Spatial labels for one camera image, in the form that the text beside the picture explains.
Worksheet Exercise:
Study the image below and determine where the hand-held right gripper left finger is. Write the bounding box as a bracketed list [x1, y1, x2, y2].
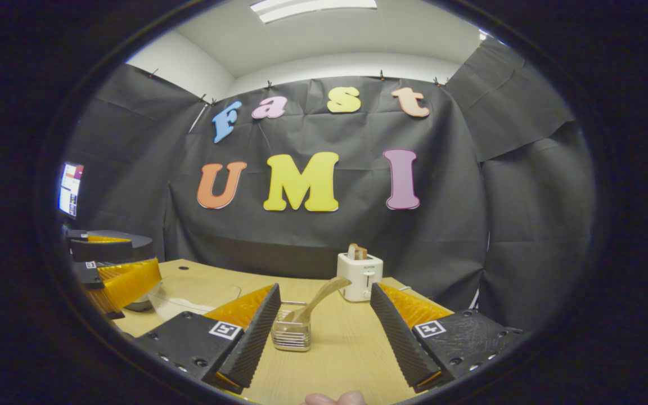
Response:
[133, 283, 281, 394]

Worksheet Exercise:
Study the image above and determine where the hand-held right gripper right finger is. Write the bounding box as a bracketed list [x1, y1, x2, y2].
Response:
[370, 282, 524, 393]

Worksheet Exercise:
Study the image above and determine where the metal wire chopstick holder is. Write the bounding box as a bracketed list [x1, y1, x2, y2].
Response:
[271, 302, 312, 352]

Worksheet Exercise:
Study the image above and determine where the wooden spoon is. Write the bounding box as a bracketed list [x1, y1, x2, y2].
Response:
[283, 276, 353, 324]

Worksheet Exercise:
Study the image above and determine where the computer monitor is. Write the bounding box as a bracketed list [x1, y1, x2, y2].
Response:
[58, 162, 84, 219]

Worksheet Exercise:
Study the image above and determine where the white toaster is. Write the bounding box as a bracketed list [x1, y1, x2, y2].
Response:
[337, 252, 384, 303]

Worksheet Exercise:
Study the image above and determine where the black backdrop cloth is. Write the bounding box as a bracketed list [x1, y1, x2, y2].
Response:
[60, 37, 597, 332]

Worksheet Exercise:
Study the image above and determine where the ceiling light panel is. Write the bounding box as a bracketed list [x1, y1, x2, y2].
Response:
[250, 0, 378, 24]

